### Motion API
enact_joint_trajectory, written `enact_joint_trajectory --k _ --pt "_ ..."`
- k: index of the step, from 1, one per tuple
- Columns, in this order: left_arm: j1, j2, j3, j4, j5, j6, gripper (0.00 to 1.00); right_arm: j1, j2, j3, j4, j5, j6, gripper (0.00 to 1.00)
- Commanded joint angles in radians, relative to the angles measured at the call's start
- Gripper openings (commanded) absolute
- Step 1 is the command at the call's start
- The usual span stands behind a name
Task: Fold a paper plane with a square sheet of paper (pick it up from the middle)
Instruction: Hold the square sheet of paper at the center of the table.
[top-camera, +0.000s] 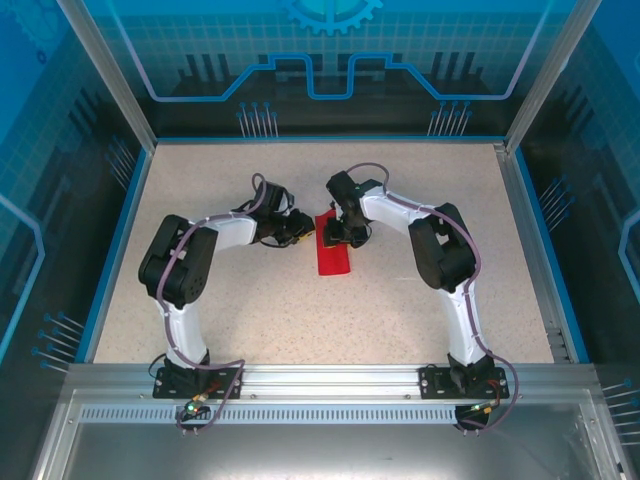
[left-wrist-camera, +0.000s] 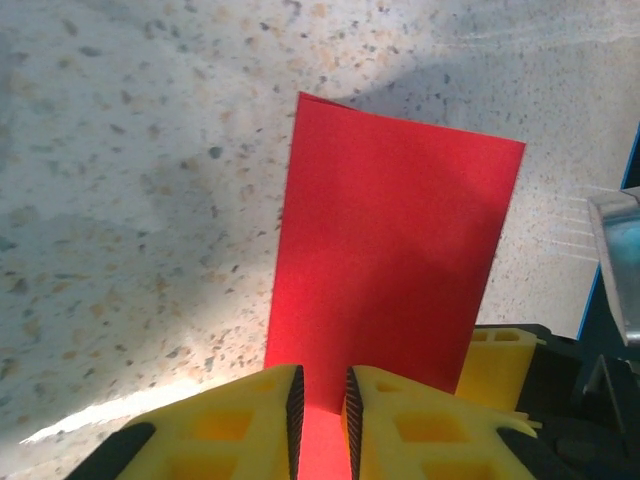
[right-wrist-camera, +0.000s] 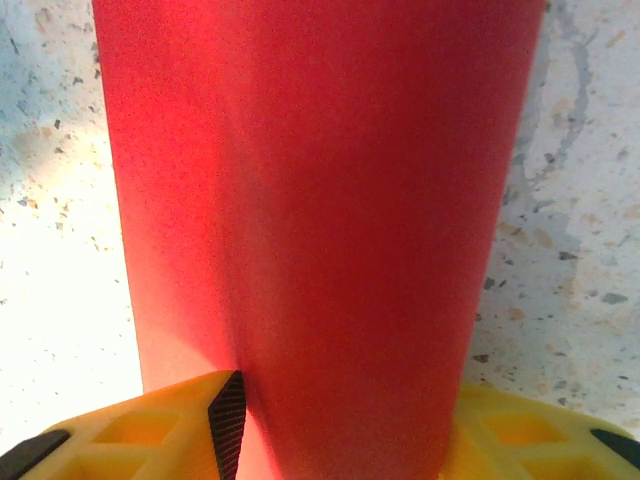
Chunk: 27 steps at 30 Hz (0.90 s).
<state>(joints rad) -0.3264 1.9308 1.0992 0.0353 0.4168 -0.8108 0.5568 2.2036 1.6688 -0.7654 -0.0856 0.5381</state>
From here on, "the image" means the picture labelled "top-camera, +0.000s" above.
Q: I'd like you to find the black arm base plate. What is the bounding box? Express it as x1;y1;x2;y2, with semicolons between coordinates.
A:
418;366;511;400
152;366;245;400

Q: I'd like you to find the slotted grey cable duct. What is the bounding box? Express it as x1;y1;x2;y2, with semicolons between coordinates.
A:
78;405;484;424

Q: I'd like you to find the aluminium front frame rail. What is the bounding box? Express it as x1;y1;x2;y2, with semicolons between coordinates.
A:
67;363;599;401

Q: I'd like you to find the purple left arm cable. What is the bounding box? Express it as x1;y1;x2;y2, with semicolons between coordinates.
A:
155;172;267;435

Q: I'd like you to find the aluminium frame post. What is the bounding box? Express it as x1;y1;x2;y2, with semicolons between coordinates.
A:
503;0;602;154
55;0;157;151

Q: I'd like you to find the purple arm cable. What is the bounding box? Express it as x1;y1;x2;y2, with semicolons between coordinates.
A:
155;172;267;435
346;162;521;435

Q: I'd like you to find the red paper sheet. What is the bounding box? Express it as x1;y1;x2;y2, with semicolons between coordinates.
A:
313;209;354;277

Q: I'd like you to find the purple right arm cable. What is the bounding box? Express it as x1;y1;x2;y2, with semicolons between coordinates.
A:
346;162;521;435

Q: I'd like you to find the aluminium side frame rail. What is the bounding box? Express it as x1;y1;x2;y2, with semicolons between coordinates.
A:
493;142;574;364

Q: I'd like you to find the grey metal tray sheet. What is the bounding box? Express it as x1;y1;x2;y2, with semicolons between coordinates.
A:
29;389;631;480

